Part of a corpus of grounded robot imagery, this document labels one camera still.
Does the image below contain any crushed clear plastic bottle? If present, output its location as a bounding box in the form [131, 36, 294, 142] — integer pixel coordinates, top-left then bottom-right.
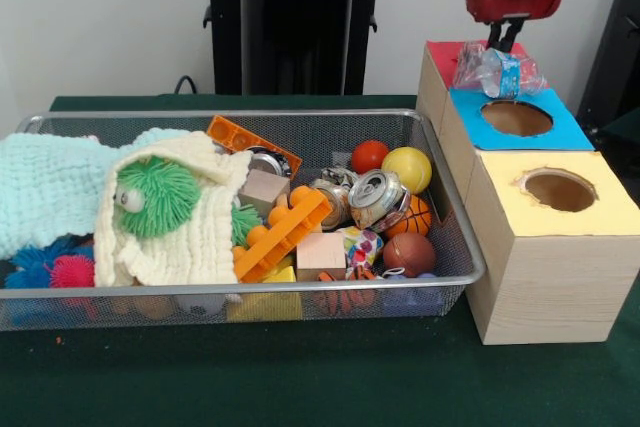
[453, 40, 549, 100]

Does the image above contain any cream waffle cloth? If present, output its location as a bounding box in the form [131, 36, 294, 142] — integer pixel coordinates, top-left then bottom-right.
[93, 130, 254, 287]

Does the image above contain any mint waffle cloth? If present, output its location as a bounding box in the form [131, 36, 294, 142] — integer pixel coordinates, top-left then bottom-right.
[0, 127, 191, 261]

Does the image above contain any wooden box with three holes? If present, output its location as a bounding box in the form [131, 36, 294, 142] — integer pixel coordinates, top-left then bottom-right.
[415, 39, 640, 346]

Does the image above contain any black chair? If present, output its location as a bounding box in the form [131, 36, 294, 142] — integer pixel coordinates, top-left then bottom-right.
[574, 0, 640, 148]

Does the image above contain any yellow ball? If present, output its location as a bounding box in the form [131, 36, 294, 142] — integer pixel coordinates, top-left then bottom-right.
[381, 146, 433, 195]

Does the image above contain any red ball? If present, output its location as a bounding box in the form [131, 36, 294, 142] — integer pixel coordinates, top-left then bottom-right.
[350, 140, 390, 174]

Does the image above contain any small orange basketball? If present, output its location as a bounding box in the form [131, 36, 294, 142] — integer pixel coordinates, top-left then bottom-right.
[384, 195, 432, 238]

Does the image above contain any crushed printed drink can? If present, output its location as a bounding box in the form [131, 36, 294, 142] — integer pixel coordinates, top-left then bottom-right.
[348, 169, 407, 231]

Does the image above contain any small brown football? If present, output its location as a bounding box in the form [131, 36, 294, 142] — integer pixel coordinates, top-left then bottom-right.
[382, 231, 436, 278]

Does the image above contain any orange flat toy plate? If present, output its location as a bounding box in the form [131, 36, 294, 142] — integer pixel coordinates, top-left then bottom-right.
[207, 115, 304, 178]

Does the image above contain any orange toy brick with pegs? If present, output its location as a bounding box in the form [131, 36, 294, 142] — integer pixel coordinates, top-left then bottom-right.
[233, 185, 334, 283]

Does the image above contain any green spiky toy with eyes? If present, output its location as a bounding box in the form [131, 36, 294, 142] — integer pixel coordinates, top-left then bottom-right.
[113, 155, 202, 238]

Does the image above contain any dark green table cloth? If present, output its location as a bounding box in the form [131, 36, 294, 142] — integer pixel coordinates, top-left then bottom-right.
[0, 94, 640, 427]

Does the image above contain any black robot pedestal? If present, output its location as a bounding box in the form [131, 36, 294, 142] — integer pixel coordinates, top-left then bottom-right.
[192, 0, 404, 96]

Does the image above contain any black pedestal cable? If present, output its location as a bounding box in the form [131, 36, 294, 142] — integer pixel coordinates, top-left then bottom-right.
[173, 75, 217, 95]

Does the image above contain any wire mesh bin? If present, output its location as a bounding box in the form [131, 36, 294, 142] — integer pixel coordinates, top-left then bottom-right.
[0, 107, 487, 332]

